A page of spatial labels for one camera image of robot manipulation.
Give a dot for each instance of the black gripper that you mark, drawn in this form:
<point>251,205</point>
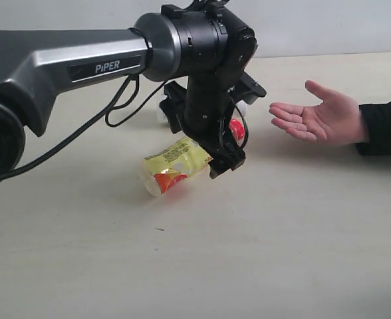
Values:
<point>202,111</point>

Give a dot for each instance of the white green yogurt drink bottle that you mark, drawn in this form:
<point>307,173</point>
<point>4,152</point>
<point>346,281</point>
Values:
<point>239,111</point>

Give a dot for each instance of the yellow juice bottle red cap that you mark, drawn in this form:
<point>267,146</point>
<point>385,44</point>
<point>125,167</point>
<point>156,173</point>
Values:
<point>181,160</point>

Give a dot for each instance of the black sleeved forearm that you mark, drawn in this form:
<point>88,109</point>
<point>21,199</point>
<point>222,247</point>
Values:
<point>377,121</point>

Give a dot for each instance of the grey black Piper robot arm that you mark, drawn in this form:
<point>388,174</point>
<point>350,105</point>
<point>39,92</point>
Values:
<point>197,55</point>

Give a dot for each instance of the open receiving human hand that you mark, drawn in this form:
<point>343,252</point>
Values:
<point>336,121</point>

